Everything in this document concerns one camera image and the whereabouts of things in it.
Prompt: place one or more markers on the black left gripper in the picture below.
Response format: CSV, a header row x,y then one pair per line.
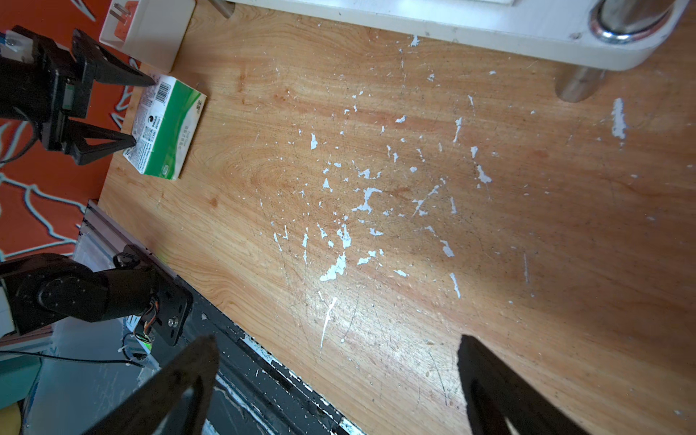
x,y
50,87

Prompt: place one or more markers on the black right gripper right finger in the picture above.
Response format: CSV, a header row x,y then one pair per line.
x,y
499,400

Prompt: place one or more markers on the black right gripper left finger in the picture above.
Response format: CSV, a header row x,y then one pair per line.
x,y
174,401

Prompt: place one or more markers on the white tissue pack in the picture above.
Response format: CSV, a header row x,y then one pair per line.
x,y
165,123

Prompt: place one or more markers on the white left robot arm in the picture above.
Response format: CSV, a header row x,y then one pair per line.
x,y
44,288

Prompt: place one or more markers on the white two-tier shelf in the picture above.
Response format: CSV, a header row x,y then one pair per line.
x,y
589,38

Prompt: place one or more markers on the red square block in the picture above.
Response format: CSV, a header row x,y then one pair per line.
x,y
124,14

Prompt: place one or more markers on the white square tray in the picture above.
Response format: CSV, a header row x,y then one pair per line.
x,y
156,33

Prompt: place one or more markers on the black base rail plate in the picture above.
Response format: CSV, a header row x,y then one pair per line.
x,y
253,392

